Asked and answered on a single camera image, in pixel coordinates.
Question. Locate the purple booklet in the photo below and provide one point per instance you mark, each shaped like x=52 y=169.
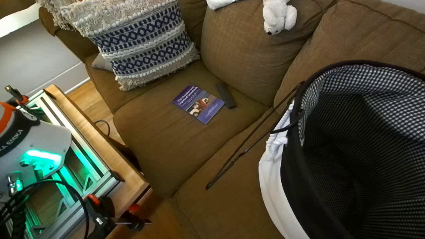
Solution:
x=198 y=102

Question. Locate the red black clamp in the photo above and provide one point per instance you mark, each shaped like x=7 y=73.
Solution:
x=101 y=210

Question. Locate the black mesh laundry hamper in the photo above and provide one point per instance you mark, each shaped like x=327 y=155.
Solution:
x=347 y=158

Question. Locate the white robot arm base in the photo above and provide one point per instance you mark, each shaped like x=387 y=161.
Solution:
x=31 y=149

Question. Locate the brown fabric couch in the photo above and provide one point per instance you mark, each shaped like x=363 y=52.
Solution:
x=205 y=177

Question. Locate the white fluffy toy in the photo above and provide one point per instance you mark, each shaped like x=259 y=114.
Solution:
x=278 y=16

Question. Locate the wooden table with metal frame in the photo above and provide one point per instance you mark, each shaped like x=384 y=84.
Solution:
x=93 y=166

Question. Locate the black remote control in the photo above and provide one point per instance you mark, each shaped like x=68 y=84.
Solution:
x=226 y=96

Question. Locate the white cloth on couch back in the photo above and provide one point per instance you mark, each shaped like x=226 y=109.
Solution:
x=217 y=4

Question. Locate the blue white patterned pillow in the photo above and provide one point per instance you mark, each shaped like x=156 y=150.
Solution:
x=142 y=40

